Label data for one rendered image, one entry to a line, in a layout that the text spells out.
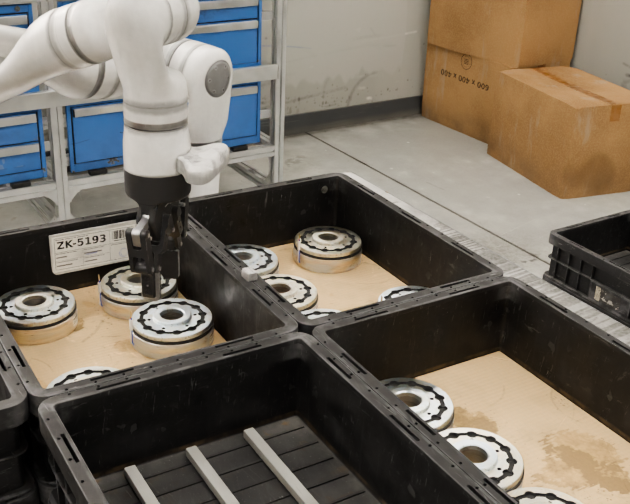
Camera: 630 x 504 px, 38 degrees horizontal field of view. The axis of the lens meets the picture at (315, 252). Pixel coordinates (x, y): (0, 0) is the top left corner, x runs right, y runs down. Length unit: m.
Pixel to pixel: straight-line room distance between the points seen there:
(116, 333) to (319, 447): 0.34
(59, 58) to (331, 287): 0.51
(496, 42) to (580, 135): 0.78
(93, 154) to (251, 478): 2.32
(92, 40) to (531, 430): 0.64
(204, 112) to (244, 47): 1.86
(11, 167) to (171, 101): 2.14
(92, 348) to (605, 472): 0.62
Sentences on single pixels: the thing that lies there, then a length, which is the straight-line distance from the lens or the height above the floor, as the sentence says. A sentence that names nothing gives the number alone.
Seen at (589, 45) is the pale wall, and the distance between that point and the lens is 4.72.
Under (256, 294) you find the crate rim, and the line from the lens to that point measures 1.09.
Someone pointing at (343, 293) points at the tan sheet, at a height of 0.83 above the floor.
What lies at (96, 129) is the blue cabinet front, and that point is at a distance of 3.18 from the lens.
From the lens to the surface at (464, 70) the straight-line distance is 4.69.
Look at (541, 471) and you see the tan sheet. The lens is 1.03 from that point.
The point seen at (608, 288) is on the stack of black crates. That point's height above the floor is 0.53.
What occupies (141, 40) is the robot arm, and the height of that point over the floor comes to 1.23.
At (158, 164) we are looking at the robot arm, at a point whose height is 1.09.
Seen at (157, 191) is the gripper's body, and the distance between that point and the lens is 1.04.
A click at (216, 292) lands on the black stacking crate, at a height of 0.88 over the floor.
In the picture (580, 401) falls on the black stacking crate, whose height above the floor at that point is 0.84.
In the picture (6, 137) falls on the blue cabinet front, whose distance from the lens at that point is 3.09.
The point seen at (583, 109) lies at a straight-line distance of 3.94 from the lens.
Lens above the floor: 1.45
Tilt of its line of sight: 26 degrees down
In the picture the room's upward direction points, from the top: 3 degrees clockwise
